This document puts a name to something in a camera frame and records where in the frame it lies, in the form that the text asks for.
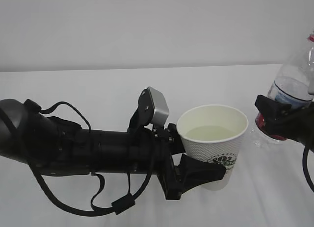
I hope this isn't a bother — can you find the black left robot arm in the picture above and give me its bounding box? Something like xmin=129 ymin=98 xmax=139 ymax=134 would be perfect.
xmin=0 ymin=99 xmax=226 ymax=200

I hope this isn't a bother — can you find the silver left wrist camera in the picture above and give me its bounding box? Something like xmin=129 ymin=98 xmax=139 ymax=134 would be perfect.
xmin=138 ymin=86 xmax=169 ymax=127

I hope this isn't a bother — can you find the white paper cup green logo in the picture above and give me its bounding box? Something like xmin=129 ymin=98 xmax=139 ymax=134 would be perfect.
xmin=176 ymin=104 xmax=249 ymax=191

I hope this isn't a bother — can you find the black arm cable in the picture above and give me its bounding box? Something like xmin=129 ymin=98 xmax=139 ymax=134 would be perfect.
xmin=0 ymin=101 xmax=155 ymax=211
xmin=302 ymin=145 xmax=314 ymax=193

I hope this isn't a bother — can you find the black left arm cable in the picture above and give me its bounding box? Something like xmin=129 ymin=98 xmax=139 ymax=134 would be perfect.
xmin=0 ymin=101 xmax=155 ymax=211

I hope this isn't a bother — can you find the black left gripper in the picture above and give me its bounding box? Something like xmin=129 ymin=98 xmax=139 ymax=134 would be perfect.
xmin=152 ymin=123 xmax=226 ymax=201

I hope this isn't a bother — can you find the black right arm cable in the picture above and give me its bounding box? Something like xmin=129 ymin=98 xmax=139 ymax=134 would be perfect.
xmin=302 ymin=145 xmax=314 ymax=193

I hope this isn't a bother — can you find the clear plastic water bottle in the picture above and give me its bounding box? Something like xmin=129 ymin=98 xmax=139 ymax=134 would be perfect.
xmin=251 ymin=34 xmax=314 ymax=147

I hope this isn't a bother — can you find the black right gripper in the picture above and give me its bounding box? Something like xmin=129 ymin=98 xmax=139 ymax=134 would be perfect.
xmin=255 ymin=95 xmax=314 ymax=145

